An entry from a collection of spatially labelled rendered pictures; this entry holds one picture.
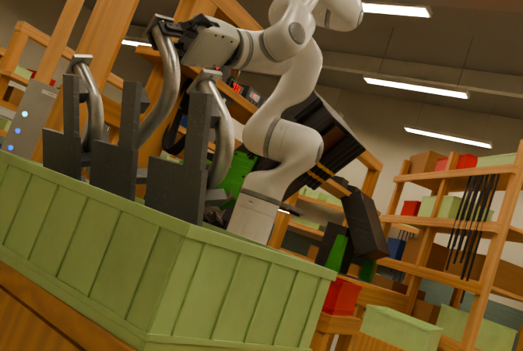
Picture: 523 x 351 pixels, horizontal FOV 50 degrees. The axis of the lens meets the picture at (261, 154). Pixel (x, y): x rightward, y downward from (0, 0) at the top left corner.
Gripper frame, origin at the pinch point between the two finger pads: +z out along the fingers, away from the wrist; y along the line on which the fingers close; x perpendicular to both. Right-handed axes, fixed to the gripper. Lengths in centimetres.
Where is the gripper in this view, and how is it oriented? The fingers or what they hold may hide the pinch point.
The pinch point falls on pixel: (164, 36)
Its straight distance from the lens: 108.3
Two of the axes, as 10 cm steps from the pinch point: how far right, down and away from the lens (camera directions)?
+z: -7.2, 0.0, -6.9
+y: 5.6, -6.0, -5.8
